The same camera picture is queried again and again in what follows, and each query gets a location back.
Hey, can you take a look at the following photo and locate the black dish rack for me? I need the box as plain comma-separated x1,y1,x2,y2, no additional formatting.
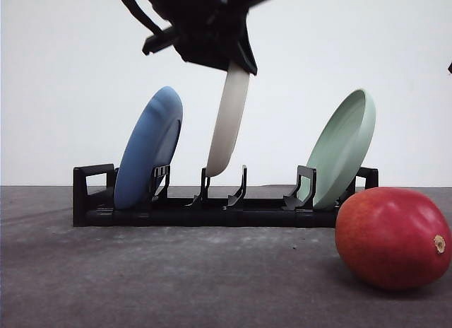
73,164,379,228

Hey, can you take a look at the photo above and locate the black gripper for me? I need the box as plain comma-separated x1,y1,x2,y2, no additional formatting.
142,0,263,76

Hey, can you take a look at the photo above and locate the green plate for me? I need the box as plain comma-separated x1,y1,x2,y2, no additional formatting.
298,89,376,210

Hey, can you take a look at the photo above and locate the red mango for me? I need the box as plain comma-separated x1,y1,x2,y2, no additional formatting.
335,187,452,290

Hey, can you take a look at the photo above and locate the white plate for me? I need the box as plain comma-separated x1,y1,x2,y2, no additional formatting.
206,61,250,177

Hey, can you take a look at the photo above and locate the black cable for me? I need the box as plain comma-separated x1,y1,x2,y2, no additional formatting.
121,0,164,34

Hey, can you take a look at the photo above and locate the blue plate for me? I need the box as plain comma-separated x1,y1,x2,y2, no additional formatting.
114,86,184,210

